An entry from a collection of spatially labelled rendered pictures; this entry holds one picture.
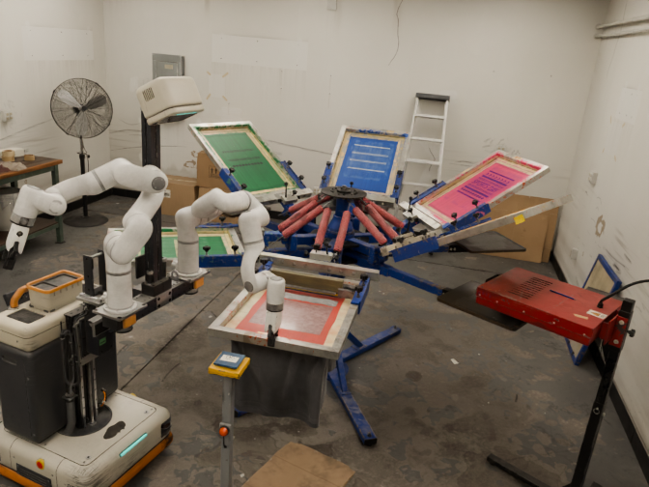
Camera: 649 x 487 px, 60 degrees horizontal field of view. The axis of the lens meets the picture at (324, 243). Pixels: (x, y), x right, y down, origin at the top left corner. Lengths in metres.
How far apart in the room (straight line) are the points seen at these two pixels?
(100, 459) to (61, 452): 0.20
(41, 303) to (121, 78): 5.36
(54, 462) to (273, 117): 5.08
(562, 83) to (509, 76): 0.56
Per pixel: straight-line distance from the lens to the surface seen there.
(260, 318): 2.70
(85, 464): 3.01
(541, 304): 2.91
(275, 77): 7.12
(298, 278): 2.94
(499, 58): 6.79
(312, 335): 2.58
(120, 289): 2.33
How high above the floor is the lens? 2.19
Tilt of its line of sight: 19 degrees down
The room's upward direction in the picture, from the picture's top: 5 degrees clockwise
